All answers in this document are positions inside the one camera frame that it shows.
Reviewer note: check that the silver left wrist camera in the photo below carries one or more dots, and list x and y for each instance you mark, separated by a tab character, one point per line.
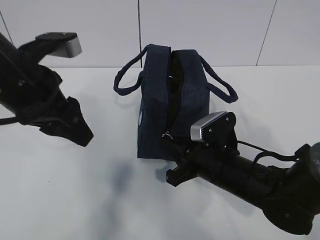
57	44

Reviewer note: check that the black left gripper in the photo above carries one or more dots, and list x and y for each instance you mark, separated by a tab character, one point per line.
55	114

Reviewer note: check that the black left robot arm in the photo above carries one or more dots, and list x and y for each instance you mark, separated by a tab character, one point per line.
31	91

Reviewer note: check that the dark navy fabric lunch bag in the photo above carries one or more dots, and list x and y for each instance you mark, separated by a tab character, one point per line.
175	93

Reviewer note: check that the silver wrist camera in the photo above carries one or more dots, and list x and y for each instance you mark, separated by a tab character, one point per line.
57	44
216	129

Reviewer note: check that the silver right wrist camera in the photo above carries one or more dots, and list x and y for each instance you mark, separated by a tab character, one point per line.
216	129

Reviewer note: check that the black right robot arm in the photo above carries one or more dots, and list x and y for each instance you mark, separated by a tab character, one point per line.
288	197

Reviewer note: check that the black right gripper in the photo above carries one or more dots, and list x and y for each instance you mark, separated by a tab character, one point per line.
197	159

